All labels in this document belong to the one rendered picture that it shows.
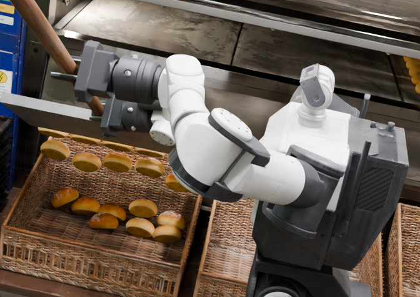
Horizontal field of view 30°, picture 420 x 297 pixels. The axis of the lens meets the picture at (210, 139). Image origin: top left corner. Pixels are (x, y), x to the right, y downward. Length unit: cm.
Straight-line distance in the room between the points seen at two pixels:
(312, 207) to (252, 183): 21
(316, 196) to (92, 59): 50
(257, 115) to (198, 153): 137
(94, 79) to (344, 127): 54
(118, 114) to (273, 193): 69
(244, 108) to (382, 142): 100
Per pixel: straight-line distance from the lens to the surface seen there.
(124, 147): 247
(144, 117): 186
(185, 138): 127
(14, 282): 243
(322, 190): 146
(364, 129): 172
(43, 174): 271
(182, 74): 142
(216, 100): 262
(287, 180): 135
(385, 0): 249
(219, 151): 125
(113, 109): 195
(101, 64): 154
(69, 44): 264
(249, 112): 262
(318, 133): 164
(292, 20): 235
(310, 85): 159
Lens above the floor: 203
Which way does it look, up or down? 25 degrees down
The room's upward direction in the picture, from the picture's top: 11 degrees clockwise
